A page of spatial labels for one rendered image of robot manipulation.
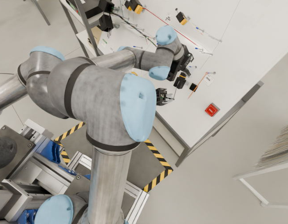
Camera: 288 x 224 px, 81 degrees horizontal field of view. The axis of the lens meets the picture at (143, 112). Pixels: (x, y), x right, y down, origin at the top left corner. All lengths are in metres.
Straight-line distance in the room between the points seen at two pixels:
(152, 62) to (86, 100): 0.41
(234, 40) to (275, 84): 1.98
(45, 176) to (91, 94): 0.76
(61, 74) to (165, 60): 0.42
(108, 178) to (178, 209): 1.60
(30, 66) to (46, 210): 0.44
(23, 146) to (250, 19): 1.21
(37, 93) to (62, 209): 0.34
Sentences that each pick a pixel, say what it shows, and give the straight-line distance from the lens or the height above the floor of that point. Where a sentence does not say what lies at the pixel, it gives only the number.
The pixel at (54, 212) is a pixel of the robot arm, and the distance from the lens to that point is 0.60.
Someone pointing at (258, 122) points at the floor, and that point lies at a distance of 2.46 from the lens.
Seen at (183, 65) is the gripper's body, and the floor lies 1.31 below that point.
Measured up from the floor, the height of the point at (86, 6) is 1.12.
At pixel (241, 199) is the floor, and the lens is 2.11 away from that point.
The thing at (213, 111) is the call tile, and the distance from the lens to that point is 0.96.
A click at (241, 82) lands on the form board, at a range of 0.95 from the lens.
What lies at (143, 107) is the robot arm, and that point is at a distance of 0.27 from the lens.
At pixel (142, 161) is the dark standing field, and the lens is 1.96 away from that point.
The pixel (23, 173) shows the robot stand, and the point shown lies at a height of 1.07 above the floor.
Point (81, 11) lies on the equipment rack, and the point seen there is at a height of 1.17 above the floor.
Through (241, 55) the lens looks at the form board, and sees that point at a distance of 0.96.
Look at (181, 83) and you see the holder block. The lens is 0.96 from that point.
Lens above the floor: 1.93
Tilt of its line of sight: 62 degrees down
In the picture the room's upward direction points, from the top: 7 degrees counter-clockwise
